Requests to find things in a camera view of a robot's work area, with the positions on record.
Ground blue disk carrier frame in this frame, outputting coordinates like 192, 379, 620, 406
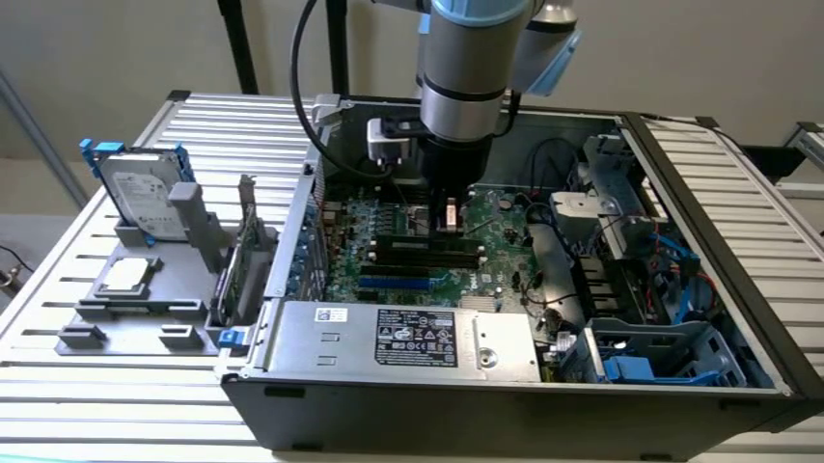
78, 138, 197, 248

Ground red wire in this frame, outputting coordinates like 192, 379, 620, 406
648, 231, 723, 313

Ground short black expansion slot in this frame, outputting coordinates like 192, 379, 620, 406
356, 288, 413, 304

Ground silver CPU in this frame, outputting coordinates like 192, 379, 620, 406
101, 258, 162, 291

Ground silver hard disk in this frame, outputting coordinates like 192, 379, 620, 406
98, 151, 188, 241

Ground black stand pole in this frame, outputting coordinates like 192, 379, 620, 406
323, 0, 351, 96
216, 0, 260, 95

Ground blue disk wire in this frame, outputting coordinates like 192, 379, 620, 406
640, 230, 703, 325

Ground black open PC case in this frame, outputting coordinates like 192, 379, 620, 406
217, 94, 824, 453

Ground blue plastic disk bay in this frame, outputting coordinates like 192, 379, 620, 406
580, 316, 742, 388

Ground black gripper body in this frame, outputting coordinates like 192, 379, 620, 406
420, 136, 493, 195

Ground black RAM slot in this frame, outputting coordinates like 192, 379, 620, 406
375, 258, 481, 271
372, 249, 481, 264

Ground CPU socket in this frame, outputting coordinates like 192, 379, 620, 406
389, 201, 440, 237

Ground silver chipset heat sink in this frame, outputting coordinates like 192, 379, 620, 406
457, 294, 503, 314

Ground black wire loop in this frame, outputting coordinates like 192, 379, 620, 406
524, 138, 584, 197

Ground blue expansion slot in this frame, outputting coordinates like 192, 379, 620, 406
356, 275, 432, 291

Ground metal slat side table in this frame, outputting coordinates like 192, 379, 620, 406
774, 120, 824, 202

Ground metal disk bay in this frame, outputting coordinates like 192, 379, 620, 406
548, 133, 671, 255

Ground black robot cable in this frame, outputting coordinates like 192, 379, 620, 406
289, 0, 401, 181

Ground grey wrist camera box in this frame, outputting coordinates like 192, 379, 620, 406
364, 118, 425, 169

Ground green graphics card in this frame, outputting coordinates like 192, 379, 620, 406
206, 174, 272, 328

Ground silver power supply unit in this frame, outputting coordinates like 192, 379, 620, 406
264, 300, 543, 384

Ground green motherboard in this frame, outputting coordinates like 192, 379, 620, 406
319, 182, 571, 334

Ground grey parts rack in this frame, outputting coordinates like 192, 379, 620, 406
54, 181, 278, 359

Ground black box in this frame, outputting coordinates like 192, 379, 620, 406
737, 143, 801, 176

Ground thin black cable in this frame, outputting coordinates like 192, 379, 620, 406
0, 244, 41, 291

